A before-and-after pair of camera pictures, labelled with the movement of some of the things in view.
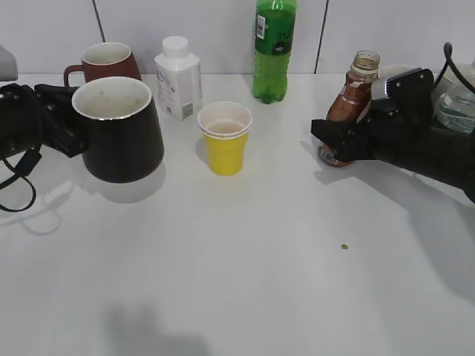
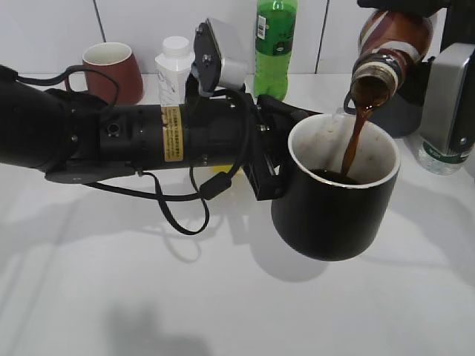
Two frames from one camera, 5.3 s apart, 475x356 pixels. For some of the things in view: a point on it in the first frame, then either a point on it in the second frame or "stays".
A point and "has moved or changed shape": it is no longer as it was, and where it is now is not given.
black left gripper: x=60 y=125 to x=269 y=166
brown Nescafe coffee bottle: x=355 y=96 to x=389 y=40
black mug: x=122 y=129 has moved or changed shape
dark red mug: x=106 y=60 stays
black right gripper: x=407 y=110 to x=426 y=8
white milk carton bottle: x=179 y=79 stays
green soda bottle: x=274 y=28 stays
